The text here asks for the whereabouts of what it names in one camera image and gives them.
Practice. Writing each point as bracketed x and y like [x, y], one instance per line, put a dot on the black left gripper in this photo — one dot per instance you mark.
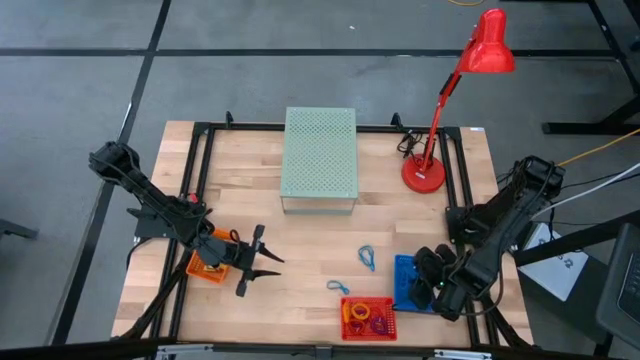
[235, 255]

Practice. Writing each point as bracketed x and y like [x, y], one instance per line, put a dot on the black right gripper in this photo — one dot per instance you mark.
[432, 275]

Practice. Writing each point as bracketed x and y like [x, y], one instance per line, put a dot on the red plastic basket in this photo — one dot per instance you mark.
[387, 305]

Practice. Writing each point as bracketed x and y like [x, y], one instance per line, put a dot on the blue elastic band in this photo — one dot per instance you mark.
[371, 265]
[344, 289]

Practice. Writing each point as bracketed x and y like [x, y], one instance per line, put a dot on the orange plastic basket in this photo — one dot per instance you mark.
[196, 270]

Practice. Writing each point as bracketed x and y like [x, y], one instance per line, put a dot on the yellow spiral wrist coil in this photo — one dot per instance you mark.
[360, 304]

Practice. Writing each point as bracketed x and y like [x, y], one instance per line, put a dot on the purple spiral wrist coil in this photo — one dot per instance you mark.
[372, 325]

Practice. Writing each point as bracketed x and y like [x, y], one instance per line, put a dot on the green perforated metal shelf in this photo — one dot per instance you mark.
[320, 155]

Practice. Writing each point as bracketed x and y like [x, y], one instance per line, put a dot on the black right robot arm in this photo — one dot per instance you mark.
[505, 225]

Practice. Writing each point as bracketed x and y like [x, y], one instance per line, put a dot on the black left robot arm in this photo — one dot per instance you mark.
[150, 200]

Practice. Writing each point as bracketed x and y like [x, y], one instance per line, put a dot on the red desk lamp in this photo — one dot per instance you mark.
[424, 175]

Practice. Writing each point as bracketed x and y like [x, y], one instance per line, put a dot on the blue plastic basket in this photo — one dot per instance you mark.
[402, 280]

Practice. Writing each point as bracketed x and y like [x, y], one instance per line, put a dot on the small red button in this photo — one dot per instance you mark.
[194, 198]

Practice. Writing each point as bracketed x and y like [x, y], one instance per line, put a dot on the white paper sheet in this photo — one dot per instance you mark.
[555, 260]

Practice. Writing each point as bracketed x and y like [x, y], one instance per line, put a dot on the black metal bar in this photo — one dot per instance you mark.
[575, 237]

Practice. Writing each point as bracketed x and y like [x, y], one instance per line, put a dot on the dark grey laptop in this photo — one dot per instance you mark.
[622, 285]

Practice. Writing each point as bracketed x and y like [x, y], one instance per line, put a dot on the silver aluminium bracket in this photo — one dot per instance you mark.
[462, 355]
[185, 350]

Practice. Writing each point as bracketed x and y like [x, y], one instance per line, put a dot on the black camera box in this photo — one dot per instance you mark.
[324, 351]

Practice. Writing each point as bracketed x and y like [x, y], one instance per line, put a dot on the black aluminium table frame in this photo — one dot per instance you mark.
[250, 128]

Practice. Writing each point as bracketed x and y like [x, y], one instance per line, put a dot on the black desk frame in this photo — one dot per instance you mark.
[590, 127]

